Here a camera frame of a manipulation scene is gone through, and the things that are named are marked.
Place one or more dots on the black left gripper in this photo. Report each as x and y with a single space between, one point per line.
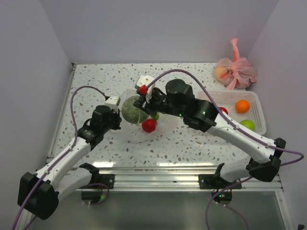
116 114

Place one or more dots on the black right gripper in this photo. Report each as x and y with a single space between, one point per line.
147 107

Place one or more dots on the green apple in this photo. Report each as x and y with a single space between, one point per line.
248 124
156 117

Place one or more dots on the clear printed plastic bag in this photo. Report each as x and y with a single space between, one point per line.
136 125

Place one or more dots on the red fruit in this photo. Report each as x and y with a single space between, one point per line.
149 125
223 110

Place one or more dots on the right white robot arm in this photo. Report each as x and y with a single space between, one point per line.
263 160

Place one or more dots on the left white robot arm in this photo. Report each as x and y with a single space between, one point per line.
39 192

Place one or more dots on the peach in pink bag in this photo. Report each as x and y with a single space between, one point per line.
221 72

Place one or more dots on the pink plastic bag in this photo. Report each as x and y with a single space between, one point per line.
240 71

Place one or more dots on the white plastic basket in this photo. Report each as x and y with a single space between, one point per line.
228 99

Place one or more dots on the orange in basket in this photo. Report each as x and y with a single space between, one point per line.
242 106

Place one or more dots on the green apple in basket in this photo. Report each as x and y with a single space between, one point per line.
248 124

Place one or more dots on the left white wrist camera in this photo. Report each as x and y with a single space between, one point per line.
113 102

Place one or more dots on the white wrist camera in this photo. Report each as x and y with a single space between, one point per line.
113 102
142 87

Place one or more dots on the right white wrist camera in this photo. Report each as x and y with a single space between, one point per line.
142 87

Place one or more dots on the left black base bracket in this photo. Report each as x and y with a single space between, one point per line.
106 179

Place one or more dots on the black base bracket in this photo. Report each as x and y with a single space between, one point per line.
106 179
208 181

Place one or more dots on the aluminium mounting rail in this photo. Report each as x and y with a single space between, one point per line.
154 179

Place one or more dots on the right black base bracket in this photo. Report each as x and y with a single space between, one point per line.
208 181

